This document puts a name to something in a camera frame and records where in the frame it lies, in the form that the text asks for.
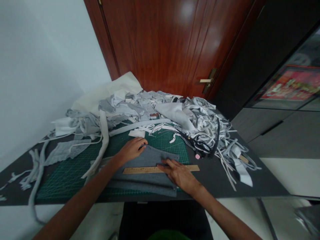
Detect person's right hand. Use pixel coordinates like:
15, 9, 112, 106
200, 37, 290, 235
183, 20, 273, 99
157, 158, 202, 196

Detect person's left hand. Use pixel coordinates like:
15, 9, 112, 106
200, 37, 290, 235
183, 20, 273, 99
115, 137, 148, 167

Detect person's right fingers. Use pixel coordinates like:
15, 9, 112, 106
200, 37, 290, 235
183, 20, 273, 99
157, 158, 178, 173

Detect dark grey fabric piece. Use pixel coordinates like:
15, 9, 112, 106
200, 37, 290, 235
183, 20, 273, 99
104, 145, 180, 198

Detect long wooden ruler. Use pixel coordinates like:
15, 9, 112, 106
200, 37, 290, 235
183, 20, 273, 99
122, 165, 200, 175

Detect flat grey fabric band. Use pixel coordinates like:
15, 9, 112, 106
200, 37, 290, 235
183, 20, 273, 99
109, 118, 172, 137

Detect tangle of black fabric strips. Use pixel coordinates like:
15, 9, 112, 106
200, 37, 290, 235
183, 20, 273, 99
179, 117, 222, 159

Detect long pale grey fabric strip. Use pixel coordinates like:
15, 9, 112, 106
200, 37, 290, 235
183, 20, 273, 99
81, 109, 110, 179

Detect pile of grey white fabric scraps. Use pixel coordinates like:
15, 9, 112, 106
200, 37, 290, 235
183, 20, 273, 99
50, 89, 262, 192

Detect person's body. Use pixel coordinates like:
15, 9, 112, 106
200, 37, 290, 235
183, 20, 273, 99
147, 229, 192, 240

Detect beige cloth sheet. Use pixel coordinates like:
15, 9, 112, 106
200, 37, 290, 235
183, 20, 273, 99
71, 72, 144, 113

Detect green cutting mat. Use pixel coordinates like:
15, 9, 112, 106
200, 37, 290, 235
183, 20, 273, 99
36, 119, 190, 200

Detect light grey ribbed fabric piece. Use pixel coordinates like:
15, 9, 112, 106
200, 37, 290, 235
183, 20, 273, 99
44, 139, 92, 167

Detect reddish brown wooden door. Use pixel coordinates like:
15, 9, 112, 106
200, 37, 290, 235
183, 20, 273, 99
84, 0, 266, 101

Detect small heap of grey offcuts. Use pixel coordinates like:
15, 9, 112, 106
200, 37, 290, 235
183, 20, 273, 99
0, 148, 41, 201

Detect dark cabinet with glass door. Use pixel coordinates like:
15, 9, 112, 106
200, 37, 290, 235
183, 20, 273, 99
212, 0, 320, 160

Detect red framed picture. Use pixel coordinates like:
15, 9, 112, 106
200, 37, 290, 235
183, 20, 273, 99
260, 64, 320, 102

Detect brass door handle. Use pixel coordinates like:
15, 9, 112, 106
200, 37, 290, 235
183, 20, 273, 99
199, 68, 217, 95

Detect thin grey fabric cord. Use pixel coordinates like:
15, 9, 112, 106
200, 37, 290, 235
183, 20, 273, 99
28, 139, 51, 224

